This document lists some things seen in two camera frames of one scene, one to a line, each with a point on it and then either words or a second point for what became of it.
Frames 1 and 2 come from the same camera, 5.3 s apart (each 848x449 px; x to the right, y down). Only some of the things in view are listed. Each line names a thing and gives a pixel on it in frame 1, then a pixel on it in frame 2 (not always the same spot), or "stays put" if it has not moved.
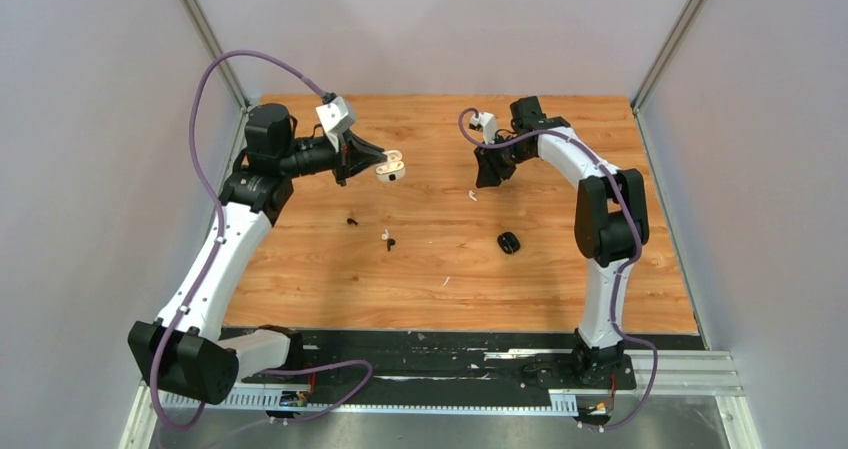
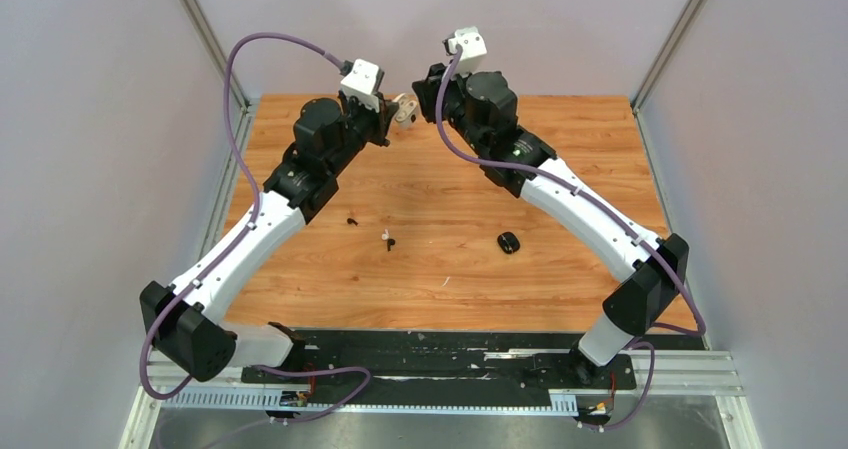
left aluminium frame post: (204, 28) stays put
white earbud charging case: (394, 169) -> (407, 110)
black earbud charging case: (509, 242) stays put
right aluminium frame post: (676, 38) stays put
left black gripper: (355, 156) -> (382, 120)
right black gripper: (491, 172) -> (428, 91)
